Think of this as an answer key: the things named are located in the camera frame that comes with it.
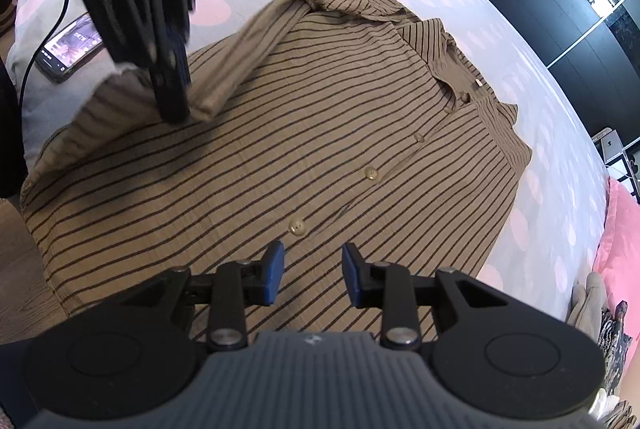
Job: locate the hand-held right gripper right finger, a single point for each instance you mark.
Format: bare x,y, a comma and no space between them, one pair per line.
352,274

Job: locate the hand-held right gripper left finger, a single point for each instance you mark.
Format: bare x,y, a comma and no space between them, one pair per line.
274,269

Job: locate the tan striped button shirt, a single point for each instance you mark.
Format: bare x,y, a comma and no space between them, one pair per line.
250,134

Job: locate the black smartphone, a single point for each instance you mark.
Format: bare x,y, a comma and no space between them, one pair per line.
65,49

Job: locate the grey folded cloth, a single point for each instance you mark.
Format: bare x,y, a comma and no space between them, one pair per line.
590,304

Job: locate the dark patterned cloth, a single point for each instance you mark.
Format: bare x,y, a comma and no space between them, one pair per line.
612,339

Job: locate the pink pillow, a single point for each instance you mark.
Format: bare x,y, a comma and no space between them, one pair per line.
622,234

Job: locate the white shelf unit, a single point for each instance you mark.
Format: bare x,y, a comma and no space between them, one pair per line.
612,146

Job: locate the polka-dot bed sheet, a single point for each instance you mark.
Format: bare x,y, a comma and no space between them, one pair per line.
500,24

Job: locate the black sliding wardrobe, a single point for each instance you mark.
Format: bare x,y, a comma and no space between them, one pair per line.
575,34

